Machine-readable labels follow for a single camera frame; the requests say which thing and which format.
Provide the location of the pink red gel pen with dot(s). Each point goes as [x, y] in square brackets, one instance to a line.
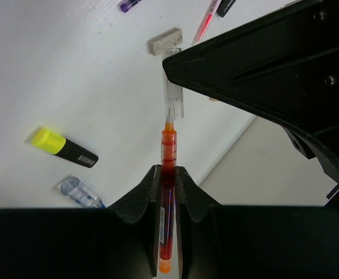
[214, 5]

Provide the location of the green cap highlighter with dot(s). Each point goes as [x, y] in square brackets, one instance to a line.
[224, 7]

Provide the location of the grey rectangular eraser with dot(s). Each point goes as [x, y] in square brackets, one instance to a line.
[168, 39]

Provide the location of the yellow cap highlighter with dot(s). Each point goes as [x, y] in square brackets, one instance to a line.
[57, 145]

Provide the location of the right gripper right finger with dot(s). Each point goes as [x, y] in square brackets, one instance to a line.
[234, 241]

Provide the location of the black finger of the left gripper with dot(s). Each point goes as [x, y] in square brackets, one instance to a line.
[283, 67]

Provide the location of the orange red gel pen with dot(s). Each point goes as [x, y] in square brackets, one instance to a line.
[167, 207]

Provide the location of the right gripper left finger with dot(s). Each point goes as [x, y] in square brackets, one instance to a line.
[119, 241]

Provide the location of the clear pen cap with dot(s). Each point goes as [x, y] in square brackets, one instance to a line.
[173, 99]

